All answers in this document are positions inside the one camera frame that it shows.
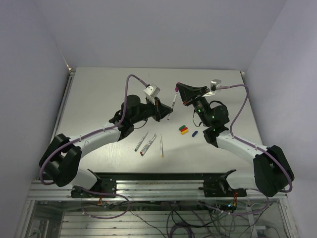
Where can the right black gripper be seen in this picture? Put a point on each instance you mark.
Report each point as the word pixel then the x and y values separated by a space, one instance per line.
pixel 187 92

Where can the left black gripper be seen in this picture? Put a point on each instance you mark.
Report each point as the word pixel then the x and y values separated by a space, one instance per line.
pixel 160 110

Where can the purple marker pen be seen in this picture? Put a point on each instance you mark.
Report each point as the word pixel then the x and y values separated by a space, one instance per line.
pixel 173 104

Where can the green marker pen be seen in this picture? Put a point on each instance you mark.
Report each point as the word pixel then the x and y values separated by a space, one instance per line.
pixel 140 142

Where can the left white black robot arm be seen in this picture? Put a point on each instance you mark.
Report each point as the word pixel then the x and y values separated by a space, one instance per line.
pixel 62 158

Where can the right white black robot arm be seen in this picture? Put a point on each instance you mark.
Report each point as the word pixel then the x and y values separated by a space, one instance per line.
pixel 271 171

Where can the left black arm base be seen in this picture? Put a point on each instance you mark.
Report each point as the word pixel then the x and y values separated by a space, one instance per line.
pixel 99 188

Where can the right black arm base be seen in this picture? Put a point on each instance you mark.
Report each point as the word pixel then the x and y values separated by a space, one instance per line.
pixel 217 186

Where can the yellow marker pen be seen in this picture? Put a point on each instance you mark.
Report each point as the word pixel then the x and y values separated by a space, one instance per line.
pixel 161 147

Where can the red marker pen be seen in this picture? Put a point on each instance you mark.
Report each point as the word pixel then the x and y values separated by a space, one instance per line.
pixel 148 144

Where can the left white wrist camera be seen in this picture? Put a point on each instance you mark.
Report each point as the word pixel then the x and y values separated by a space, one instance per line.
pixel 151 91

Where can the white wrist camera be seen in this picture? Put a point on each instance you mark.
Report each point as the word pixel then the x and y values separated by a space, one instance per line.
pixel 151 91
pixel 214 86

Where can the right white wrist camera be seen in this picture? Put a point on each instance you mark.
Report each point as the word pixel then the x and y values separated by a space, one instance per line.
pixel 214 86

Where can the aluminium rail frame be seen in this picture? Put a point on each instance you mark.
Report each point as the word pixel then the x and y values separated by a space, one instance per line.
pixel 152 191

